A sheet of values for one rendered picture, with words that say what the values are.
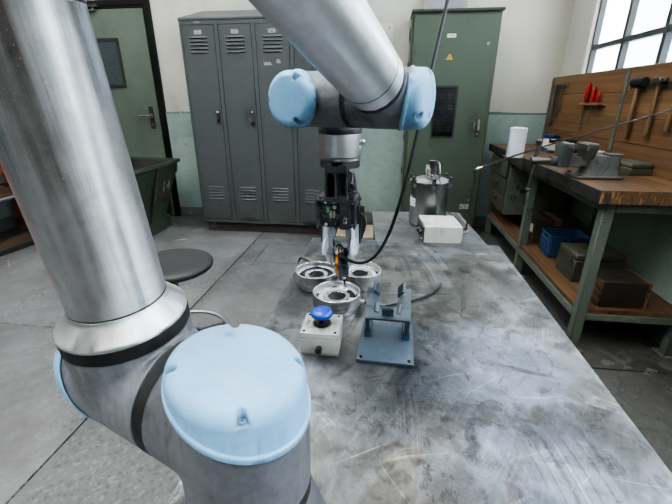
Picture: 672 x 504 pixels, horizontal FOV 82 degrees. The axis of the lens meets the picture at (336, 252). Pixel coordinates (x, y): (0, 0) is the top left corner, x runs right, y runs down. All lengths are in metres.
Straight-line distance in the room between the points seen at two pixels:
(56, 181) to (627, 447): 0.70
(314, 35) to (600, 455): 0.60
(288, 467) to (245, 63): 3.52
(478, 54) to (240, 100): 2.04
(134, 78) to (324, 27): 4.41
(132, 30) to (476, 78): 3.27
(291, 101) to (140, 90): 4.19
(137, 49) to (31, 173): 4.38
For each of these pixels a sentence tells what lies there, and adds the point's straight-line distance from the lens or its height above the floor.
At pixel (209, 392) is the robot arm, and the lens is 0.32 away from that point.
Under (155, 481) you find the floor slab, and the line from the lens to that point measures 1.67.
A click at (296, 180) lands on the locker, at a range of 3.66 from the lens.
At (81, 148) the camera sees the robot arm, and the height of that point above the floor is 1.20.
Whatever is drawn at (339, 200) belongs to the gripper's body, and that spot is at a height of 1.07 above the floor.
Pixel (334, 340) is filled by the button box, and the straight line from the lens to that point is 0.70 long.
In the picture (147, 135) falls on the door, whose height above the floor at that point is 0.88.
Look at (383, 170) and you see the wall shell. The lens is 4.05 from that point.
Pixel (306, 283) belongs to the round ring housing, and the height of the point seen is 0.83.
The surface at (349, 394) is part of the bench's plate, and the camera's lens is 0.64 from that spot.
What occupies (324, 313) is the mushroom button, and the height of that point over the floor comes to 0.87.
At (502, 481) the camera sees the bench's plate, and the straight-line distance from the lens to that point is 0.58.
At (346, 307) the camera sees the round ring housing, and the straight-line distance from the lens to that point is 0.81.
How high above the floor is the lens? 1.23
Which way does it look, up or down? 22 degrees down
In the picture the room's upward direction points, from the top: straight up
